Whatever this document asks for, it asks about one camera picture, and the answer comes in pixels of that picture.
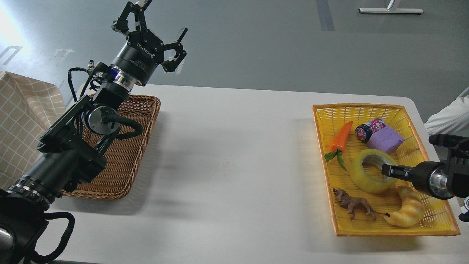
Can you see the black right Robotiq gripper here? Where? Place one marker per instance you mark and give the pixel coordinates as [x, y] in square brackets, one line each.
[427, 177]

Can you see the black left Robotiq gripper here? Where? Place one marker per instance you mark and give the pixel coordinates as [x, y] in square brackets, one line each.
[141, 55]

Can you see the yellow tape roll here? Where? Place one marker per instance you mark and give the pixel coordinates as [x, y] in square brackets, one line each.
[365, 181]

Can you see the white sleeved forearm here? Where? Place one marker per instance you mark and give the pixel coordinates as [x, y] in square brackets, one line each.
[451, 119]

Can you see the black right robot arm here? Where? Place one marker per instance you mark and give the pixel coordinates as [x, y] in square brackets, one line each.
[456, 165]

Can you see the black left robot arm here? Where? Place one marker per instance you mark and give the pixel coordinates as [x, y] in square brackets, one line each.
[74, 146]

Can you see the purple sponge block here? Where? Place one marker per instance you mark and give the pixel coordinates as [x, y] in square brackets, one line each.
[386, 140]

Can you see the yellow toy croissant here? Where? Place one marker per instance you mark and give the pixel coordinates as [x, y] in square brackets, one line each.
[411, 211]

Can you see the brown toy lion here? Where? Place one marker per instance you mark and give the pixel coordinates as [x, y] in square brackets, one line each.
[350, 203]

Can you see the orange toy carrot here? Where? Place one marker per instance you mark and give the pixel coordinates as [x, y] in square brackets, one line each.
[339, 145]

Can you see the brown wicker basket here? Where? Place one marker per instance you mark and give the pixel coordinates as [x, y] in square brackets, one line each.
[123, 156]

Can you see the beige checkered cloth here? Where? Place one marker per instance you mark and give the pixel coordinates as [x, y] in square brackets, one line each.
[28, 108]

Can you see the white metal stand base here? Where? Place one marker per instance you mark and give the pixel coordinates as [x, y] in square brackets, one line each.
[390, 8]

